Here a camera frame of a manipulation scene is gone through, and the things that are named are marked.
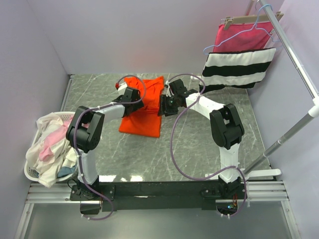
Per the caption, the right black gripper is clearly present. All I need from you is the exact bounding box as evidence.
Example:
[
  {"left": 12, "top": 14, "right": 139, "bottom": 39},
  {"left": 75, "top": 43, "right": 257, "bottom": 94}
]
[{"left": 158, "top": 95, "right": 179, "bottom": 117}]

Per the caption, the orange t-shirt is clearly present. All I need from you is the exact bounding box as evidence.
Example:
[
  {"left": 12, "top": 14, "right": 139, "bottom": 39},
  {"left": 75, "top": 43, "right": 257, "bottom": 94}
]
[{"left": 119, "top": 76, "right": 164, "bottom": 137}]

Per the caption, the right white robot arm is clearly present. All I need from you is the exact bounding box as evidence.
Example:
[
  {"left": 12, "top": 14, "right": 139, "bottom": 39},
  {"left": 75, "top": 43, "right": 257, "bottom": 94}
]
[{"left": 158, "top": 79, "right": 245, "bottom": 199}]

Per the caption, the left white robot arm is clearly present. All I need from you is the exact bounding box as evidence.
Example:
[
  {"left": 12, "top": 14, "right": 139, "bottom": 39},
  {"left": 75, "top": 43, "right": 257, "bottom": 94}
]
[{"left": 66, "top": 87, "right": 146, "bottom": 200}]

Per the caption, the black white striped cloth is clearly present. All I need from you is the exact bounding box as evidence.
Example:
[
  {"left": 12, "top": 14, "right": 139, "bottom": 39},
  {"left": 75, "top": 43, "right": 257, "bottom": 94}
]
[{"left": 199, "top": 48, "right": 276, "bottom": 93}]

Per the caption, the cream and pink clothes pile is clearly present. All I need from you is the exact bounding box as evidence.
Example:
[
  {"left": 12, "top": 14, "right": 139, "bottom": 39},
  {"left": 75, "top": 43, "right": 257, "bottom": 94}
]
[{"left": 25, "top": 112, "right": 78, "bottom": 188}]

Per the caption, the pink towel on hanger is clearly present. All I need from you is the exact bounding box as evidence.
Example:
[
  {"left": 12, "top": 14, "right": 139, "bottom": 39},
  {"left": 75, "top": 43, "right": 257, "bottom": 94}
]
[{"left": 212, "top": 21, "right": 275, "bottom": 53}]

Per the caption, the silver clothes rack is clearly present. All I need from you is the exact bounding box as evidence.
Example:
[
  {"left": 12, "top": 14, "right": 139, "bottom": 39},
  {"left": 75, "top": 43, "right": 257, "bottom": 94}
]
[{"left": 248, "top": 0, "right": 319, "bottom": 186}]

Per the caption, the black base beam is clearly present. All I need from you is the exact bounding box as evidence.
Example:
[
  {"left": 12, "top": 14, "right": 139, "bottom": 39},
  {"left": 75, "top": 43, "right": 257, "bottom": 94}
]
[{"left": 70, "top": 180, "right": 245, "bottom": 214}]

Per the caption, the wooden clip hanger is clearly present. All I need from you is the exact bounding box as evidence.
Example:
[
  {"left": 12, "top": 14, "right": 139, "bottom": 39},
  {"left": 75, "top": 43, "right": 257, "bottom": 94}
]
[{"left": 220, "top": 14, "right": 270, "bottom": 30}]

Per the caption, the white laundry basket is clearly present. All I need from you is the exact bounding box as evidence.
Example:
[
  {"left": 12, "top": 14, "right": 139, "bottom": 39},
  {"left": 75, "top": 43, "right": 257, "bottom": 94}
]
[{"left": 23, "top": 111, "right": 78, "bottom": 184}]

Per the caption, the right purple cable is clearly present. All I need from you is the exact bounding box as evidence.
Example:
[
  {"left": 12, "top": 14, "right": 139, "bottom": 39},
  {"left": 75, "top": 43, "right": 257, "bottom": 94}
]
[{"left": 165, "top": 73, "right": 248, "bottom": 219}]

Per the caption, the purple cable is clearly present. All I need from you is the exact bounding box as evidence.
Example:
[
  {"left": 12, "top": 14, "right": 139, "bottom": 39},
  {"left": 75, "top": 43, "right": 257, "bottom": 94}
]
[
  {"left": 73, "top": 75, "right": 147, "bottom": 222},
  {"left": 165, "top": 73, "right": 248, "bottom": 219}
]

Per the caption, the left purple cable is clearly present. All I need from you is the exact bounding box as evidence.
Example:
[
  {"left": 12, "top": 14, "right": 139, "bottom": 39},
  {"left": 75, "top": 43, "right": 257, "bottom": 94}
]
[{"left": 73, "top": 75, "right": 147, "bottom": 222}]

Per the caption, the blue wire hanger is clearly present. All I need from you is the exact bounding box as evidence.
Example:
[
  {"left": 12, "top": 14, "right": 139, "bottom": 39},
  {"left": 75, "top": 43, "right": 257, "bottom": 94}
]
[{"left": 202, "top": 5, "right": 284, "bottom": 55}]

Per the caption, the aluminium rail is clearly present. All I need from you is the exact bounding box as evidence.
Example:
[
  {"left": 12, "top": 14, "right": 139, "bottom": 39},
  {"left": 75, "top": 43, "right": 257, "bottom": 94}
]
[{"left": 25, "top": 181, "right": 289, "bottom": 204}]

